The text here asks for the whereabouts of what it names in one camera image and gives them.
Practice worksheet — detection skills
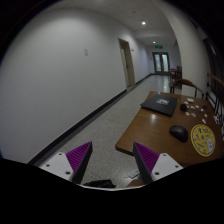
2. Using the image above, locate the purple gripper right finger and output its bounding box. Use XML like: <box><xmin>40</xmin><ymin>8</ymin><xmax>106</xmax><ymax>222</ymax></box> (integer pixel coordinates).
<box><xmin>132</xmin><ymin>141</ymin><xmax>184</xmax><ymax>185</ymax></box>

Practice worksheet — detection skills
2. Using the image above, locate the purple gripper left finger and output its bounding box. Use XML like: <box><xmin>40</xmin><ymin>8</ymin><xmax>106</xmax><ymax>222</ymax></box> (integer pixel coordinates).
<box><xmin>40</xmin><ymin>141</ymin><xmax>94</xmax><ymax>185</ymax></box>

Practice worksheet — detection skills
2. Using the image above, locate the black computer mouse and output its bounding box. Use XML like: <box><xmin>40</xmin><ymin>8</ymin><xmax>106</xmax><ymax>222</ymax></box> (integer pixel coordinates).
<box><xmin>169</xmin><ymin>125</ymin><xmax>189</xmax><ymax>143</ymax></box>

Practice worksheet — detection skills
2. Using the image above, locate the round yellow mouse pad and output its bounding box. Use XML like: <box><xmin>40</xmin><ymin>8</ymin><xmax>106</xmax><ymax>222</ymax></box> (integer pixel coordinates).
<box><xmin>190</xmin><ymin>124</ymin><xmax>216</xmax><ymax>157</ymax></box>

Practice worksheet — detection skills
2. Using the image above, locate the closed black laptop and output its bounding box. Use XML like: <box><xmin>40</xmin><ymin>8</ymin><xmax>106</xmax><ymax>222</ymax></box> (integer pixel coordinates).
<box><xmin>141</xmin><ymin>94</ymin><xmax>179</xmax><ymax>117</ymax></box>

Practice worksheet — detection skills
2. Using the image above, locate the small black box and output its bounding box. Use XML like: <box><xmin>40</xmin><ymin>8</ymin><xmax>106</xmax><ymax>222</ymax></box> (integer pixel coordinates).
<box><xmin>180</xmin><ymin>104</ymin><xmax>188</xmax><ymax>111</ymax></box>

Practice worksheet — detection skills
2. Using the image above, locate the wooden chair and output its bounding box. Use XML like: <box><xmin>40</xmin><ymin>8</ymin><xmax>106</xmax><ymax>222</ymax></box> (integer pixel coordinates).
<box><xmin>169</xmin><ymin>79</ymin><xmax>205</xmax><ymax>99</ymax></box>

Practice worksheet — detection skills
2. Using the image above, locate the double glass door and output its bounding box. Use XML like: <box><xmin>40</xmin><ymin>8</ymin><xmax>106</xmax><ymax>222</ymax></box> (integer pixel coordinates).
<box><xmin>153</xmin><ymin>52</ymin><xmax>170</xmax><ymax>74</ymax></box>

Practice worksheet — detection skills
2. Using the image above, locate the wooden handrail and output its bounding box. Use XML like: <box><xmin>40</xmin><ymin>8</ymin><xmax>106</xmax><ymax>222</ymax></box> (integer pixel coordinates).
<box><xmin>207</xmin><ymin>73</ymin><xmax>224</xmax><ymax>87</ymax></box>

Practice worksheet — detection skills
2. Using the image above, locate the green exit sign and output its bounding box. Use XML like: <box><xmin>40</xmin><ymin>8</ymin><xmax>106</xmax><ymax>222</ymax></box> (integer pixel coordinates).
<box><xmin>155</xmin><ymin>45</ymin><xmax>163</xmax><ymax>49</ymax></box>

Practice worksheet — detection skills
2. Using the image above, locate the beige side door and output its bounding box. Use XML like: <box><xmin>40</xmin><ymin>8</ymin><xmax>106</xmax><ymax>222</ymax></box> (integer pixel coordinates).
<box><xmin>118</xmin><ymin>39</ymin><xmax>135</xmax><ymax>87</ymax></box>

